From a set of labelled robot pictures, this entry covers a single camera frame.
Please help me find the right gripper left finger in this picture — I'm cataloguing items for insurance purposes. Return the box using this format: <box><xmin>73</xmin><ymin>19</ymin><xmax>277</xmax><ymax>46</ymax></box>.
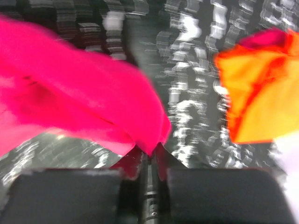
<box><xmin>0</xmin><ymin>149</ymin><xmax>150</xmax><ymax>224</ymax></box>

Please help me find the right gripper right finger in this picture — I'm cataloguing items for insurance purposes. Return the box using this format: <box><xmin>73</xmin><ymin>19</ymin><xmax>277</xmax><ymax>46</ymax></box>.
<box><xmin>153</xmin><ymin>142</ymin><xmax>299</xmax><ymax>224</ymax></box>

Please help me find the magenta pink t shirt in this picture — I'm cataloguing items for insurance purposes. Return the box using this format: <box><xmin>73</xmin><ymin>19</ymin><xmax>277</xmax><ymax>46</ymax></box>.
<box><xmin>0</xmin><ymin>14</ymin><xmax>172</xmax><ymax>157</ymax></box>

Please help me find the orange folded t shirt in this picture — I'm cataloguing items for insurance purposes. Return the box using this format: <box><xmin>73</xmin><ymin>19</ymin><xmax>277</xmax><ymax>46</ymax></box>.
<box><xmin>214</xmin><ymin>28</ymin><xmax>299</xmax><ymax>144</ymax></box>

